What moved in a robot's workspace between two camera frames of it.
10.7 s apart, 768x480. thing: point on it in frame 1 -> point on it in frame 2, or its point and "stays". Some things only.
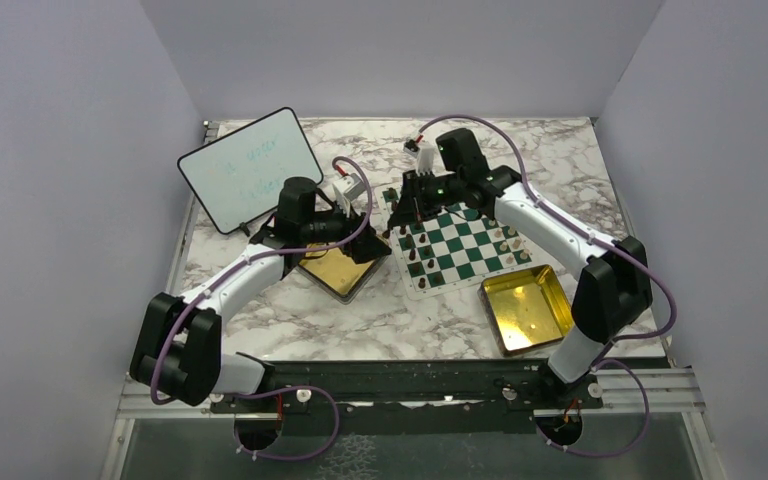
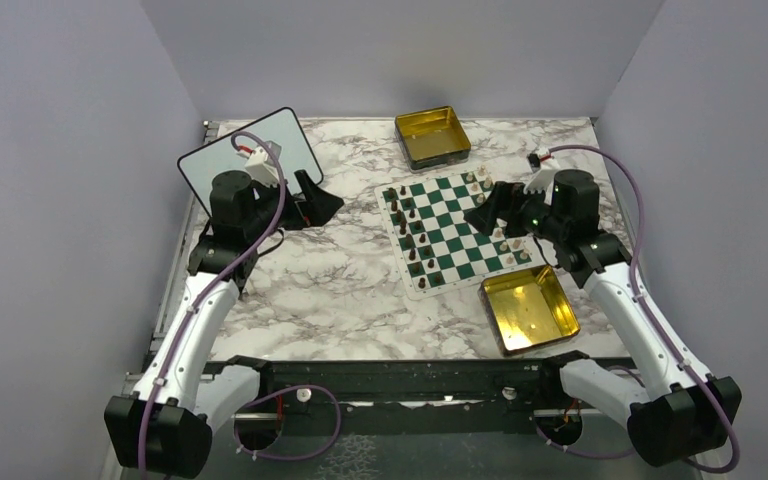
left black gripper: (370, 247) -> (314, 209)
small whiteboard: (239, 177) stays
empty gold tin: (527, 308) stays
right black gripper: (411, 196) -> (506, 201)
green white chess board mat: (451, 250) stays
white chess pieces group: (504, 246) stays
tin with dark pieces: (336, 273) -> (432, 137)
